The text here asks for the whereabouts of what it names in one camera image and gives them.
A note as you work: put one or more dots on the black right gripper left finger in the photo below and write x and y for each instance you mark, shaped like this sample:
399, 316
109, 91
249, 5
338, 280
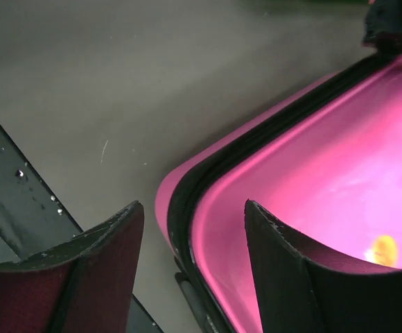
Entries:
82, 285

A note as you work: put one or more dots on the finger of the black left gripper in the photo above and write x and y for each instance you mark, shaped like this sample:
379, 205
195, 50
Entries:
383, 26

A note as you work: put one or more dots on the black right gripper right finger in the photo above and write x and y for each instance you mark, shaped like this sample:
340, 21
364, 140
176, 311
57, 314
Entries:
304, 286

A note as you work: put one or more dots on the pink hard-shell suitcase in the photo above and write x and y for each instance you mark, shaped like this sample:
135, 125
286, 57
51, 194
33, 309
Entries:
327, 162

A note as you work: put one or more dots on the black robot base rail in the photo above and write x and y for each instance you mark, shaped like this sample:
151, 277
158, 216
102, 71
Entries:
32, 220

